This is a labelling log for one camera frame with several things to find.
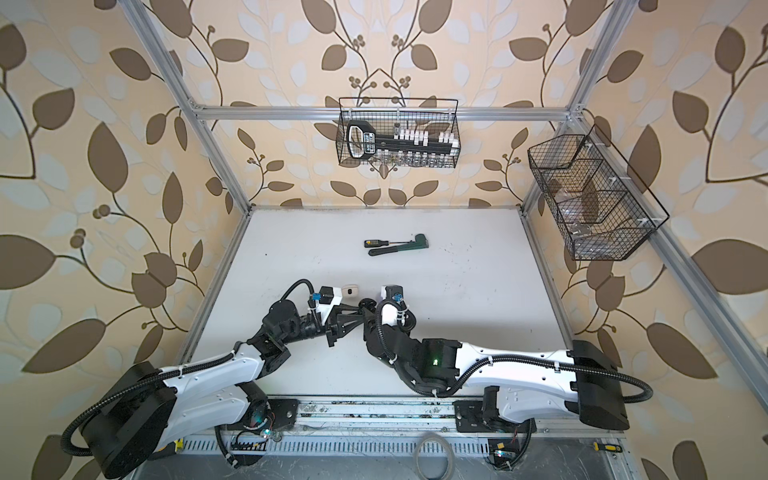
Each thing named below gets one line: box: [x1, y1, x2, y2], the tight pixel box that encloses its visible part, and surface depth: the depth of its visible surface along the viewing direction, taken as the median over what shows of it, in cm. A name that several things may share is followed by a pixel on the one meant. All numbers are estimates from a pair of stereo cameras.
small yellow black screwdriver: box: [593, 442, 623, 452], surface depth 71 cm
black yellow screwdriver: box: [364, 240, 413, 248], surface depth 110 cm
